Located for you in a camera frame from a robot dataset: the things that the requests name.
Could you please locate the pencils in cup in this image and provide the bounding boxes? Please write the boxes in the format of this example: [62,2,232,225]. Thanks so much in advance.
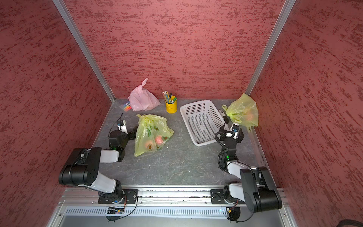
[162,90,177,104]

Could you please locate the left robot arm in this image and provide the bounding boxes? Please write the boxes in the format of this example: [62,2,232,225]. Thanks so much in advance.
[58,121,138,205]

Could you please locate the yellow pencil cup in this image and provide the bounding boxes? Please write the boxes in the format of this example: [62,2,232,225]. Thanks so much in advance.
[165,96,178,114]

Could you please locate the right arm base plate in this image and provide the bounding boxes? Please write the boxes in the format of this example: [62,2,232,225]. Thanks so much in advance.
[210,189,245,205]

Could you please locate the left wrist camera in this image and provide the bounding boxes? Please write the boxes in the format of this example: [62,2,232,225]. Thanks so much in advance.
[116,119,128,134]

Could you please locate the peach in basket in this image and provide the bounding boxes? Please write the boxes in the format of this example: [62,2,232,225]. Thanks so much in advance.
[146,142,154,152]
[155,135,164,146]

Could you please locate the pink plastic bag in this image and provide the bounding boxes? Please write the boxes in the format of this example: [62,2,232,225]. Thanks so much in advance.
[128,78,161,111]

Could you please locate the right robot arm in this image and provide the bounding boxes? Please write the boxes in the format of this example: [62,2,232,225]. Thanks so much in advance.
[215,115,283,213]

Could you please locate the green avocado print bag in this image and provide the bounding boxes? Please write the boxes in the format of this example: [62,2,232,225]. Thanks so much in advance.
[134,114,174,157]

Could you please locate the white plastic basket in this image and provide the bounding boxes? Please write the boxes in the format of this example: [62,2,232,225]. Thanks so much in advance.
[180,100,225,146]

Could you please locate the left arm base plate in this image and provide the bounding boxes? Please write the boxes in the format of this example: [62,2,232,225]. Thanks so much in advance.
[98,189,139,205]

